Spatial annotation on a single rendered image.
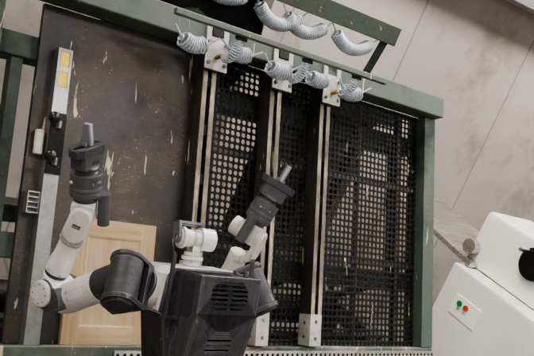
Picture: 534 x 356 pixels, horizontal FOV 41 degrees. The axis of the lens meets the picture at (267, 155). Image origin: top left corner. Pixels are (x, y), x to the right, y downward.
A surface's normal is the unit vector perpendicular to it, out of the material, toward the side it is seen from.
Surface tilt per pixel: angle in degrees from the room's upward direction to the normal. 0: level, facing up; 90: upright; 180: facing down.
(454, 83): 90
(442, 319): 90
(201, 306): 67
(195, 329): 82
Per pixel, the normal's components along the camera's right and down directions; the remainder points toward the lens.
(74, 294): -0.55, -0.02
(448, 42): 0.43, 0.38
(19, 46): 0.63, -0.11
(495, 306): -0.80, -0.19
